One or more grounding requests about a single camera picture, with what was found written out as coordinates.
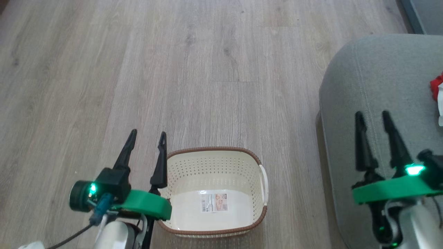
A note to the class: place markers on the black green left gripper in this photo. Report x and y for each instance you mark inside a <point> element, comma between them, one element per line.
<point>142,204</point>

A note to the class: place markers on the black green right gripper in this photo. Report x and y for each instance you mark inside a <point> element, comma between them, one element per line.
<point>391,189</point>

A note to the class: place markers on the red and white garment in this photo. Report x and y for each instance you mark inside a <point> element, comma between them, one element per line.
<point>436,86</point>

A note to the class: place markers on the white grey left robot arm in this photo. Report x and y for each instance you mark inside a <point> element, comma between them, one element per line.
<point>116,235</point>

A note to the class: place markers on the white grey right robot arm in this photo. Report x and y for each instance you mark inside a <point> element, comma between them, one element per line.
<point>415,224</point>

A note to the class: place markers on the cream perforated laundry basket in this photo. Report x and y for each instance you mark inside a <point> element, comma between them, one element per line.
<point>214,166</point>

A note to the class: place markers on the black round right wrist module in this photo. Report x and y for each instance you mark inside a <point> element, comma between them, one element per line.
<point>432,166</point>

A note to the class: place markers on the black round wrist module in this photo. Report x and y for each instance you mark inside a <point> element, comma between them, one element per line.
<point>79,196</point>
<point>432,166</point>

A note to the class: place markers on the grey fabric sofa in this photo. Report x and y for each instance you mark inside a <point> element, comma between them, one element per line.
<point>380,86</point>

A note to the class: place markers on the black round left wrist module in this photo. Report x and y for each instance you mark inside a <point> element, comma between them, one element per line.
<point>79,196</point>

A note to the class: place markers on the white product label sticker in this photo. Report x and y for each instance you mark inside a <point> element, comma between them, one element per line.
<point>214,202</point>

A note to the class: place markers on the grey blue floor mat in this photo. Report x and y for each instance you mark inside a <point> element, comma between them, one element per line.
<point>427,14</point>

